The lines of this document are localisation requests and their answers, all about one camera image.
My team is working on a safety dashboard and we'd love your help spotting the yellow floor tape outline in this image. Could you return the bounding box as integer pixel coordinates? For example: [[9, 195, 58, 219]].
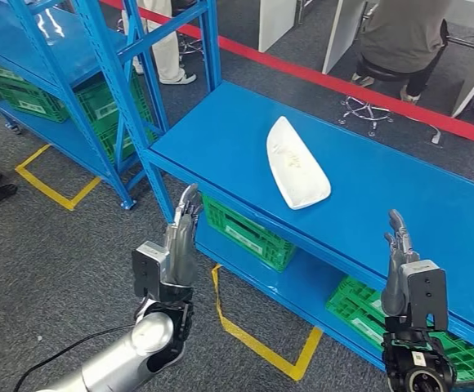
[[211, 264, 324, 382], [15, 143, 102, 212]]

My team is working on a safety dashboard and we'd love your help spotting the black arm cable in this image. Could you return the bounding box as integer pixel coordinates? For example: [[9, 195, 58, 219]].
[[13, 324, 140, 392]]

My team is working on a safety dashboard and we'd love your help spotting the white curved plastic part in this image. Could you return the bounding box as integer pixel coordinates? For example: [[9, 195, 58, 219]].
[[266, 116, 332, 211]]

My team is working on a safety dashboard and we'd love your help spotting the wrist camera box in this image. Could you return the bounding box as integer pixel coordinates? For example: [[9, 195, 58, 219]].
[[400, 261, 449, 332], [132, 242, 170, 301]]

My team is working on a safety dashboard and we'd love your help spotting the chrome swivel stool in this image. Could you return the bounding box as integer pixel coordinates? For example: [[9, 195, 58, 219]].
[[338, 54, 442, 146]]

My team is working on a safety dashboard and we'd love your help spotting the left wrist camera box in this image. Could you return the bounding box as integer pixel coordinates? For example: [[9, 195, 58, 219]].
[[132, 242, 170, 301]]

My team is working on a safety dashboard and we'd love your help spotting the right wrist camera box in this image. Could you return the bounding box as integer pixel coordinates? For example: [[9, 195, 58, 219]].
[[400, 261, 449, 332]]

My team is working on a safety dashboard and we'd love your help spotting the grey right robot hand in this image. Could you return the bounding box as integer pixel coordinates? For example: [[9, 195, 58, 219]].
[[381, 209, 421, 318]]

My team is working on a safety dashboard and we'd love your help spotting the green plastic crate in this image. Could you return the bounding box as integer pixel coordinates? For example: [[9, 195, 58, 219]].
[[202, 194, 297, 273], [0, 65, 70, 124], [326, 275, 474, 385], [76, 73, 158, 163]]

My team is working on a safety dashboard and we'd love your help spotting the blue metal shelf rack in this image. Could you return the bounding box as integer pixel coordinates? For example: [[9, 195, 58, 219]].
[[0, 0, 169, 211], [71, 0, 474, 392]]

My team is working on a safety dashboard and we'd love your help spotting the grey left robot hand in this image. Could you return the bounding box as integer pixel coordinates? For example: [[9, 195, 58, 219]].
[[163, 184, 204, 287]]

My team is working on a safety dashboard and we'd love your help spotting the black swivel stool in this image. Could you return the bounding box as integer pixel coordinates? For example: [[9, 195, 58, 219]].
[[171, 0, 205, 60]]

